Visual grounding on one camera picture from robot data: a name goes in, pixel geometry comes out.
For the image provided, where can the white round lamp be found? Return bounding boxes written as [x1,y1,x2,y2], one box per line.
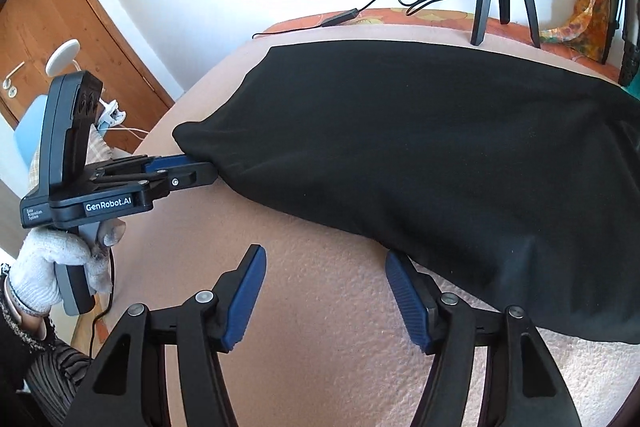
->
[46,39,81,78]

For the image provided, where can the black pants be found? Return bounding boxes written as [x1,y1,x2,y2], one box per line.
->
[171,41,640,348]

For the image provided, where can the person's striped clothing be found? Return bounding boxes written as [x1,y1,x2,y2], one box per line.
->
[22,339,103,415]

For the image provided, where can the silver door handle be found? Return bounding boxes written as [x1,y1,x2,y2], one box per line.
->
[0,61,27,98]

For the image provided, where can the person's left forearm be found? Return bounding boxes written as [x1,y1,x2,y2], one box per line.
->
[0,263,57,360]

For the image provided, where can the wooden door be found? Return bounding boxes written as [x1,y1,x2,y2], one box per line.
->
[0,0,177,154]

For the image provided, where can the white charger cable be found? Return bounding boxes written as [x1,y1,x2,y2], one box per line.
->
[94,99,152,142]

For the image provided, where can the beige checked cloth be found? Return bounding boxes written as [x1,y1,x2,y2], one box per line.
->
[27,127,117,195]

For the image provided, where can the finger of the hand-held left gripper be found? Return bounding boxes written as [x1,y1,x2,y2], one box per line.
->
[145,161,219,198]
[87,154,190,180]

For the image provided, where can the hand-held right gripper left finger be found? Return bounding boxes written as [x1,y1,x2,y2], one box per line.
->
[62,244,268,427]

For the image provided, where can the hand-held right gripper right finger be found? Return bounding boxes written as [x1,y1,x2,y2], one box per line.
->
[384,249,582,427]

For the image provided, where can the person's left hand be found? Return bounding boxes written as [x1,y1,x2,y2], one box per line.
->
[9,223,127,315]

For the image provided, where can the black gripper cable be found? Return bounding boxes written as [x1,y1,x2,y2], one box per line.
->
[88,249,117,360]

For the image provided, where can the pink textured blanket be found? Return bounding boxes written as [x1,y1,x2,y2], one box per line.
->
[65,24,640,427]

